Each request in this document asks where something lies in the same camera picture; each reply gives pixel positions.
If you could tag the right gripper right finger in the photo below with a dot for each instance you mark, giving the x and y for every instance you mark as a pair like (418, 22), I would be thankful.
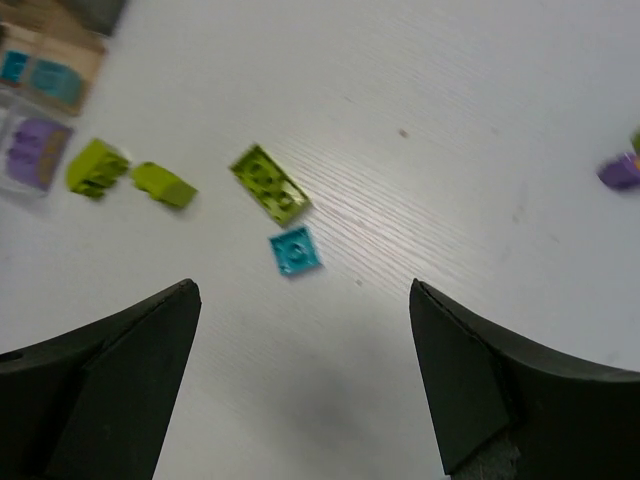
(506, 407)

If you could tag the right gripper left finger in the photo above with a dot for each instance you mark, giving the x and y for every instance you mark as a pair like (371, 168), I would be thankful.
(96, 402)

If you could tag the teal square lego brick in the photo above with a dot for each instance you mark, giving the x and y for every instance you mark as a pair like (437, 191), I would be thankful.
(294, 251)

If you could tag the purple square lego brick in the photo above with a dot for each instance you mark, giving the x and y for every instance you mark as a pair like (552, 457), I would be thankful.
(36, 147)

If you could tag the green purple lego stack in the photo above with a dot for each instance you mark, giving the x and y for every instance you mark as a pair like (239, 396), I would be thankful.
(621, 173)

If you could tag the teal rounded lego brick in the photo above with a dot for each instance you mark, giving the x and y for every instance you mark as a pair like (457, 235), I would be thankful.
(56, 80)

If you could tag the teal lego brick with studs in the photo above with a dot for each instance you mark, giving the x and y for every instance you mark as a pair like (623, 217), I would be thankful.
(13, 66)

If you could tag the green sloped lego brick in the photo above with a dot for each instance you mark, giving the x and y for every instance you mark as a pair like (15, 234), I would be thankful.
(162, 185)

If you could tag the green curved lego brick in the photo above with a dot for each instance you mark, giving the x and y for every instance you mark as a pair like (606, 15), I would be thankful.
(96, 169)

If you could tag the clear plastic tray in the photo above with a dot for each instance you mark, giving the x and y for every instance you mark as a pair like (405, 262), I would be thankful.
(14, 108)

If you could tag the green long lego brick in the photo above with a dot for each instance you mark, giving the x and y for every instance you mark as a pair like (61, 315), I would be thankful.
(279, 195)

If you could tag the amber plastic tray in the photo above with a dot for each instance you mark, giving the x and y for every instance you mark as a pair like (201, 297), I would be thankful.
(83, 53)

